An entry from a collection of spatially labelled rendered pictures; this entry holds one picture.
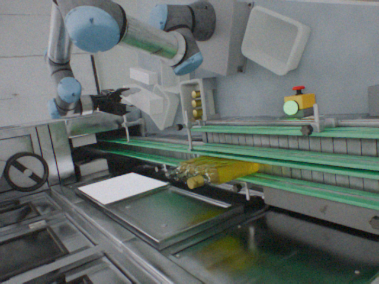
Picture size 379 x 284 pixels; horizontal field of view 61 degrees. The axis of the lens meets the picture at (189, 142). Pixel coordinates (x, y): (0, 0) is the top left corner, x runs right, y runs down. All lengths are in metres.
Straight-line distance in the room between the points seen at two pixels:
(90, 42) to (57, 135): 1.19
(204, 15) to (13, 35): 3.80
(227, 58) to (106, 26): 0.57
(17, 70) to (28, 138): 2.85
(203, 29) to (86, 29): 0.57
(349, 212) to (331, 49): 0.48
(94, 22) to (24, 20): 4.12
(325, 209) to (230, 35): 0.68
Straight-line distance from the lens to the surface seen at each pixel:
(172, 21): 1.19
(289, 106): 1.06
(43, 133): 1.97
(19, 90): 4.73
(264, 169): 1.16
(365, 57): 1.05
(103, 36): 0.84
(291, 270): 0.85
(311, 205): 1.07
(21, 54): 4.80
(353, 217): 1.01
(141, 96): 1.30
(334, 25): 1.10
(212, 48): 1.31
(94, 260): 1.05
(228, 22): 1.24
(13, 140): 1.97
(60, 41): 1.10
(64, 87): 1.14
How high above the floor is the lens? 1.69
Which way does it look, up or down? 33 degrees down
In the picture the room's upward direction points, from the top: 104 degrees counter-clockwise
